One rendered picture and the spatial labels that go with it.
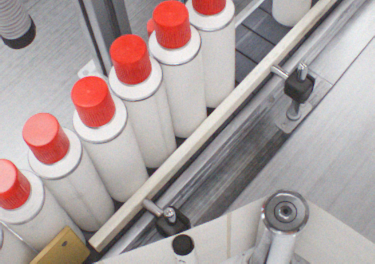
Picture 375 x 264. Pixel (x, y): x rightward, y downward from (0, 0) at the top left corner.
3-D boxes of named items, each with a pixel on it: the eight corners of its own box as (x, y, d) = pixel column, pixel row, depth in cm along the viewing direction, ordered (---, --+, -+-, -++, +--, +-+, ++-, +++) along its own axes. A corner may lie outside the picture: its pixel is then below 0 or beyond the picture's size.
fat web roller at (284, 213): (271, 296, 57) (290, 250, 40) (238, 270, 58) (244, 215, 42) (297, 264, 58) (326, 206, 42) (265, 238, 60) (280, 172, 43)
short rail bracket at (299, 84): (295, 129, 71) (306, 80, 61) (277, 116, 73) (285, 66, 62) (309, 113, 72) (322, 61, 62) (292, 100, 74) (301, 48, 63)
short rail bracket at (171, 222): (179, 260, 64) (169, 231, 54) (140, 228, 67) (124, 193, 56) (197, 241, 65) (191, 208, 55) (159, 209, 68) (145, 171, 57)
